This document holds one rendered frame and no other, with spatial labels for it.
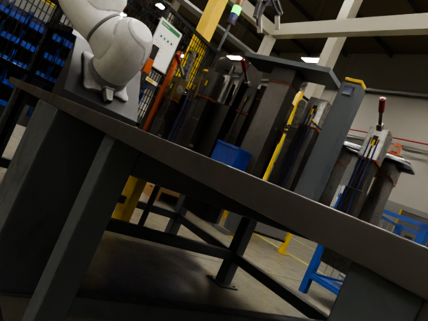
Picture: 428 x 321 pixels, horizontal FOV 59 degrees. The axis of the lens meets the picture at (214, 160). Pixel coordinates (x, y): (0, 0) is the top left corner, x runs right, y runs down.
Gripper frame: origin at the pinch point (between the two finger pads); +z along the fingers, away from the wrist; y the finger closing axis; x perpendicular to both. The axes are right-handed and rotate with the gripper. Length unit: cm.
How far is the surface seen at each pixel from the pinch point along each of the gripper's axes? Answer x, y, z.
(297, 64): -51, -42, 8
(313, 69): -57, -41, 9
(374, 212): -79, -31, 64
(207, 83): -7, -49, 17
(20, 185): -8, -133, 35
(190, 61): 26.9, -32.3, 12.5
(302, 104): -42, -27, 28
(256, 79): -17.1, -28.6, 19.1
